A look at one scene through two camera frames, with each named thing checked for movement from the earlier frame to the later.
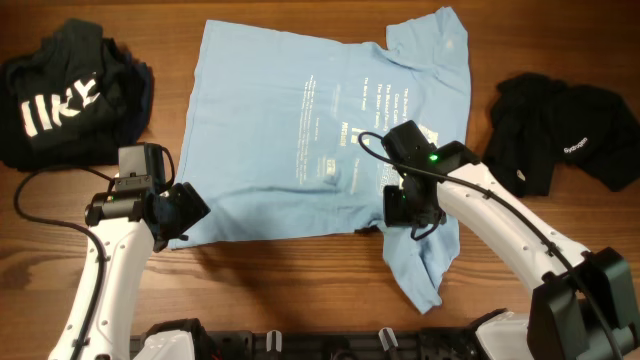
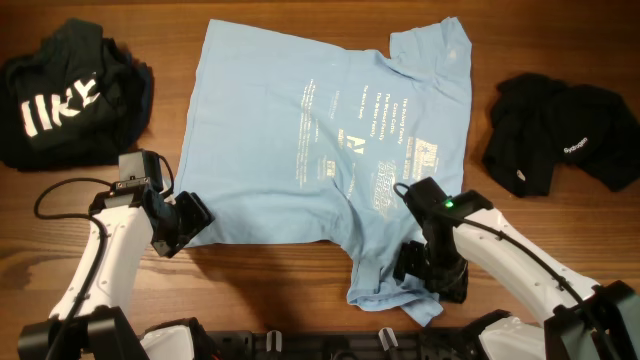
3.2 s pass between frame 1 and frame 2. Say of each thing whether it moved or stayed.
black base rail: stayed
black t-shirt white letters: stayed
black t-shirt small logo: stayed
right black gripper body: moved
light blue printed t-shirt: moved
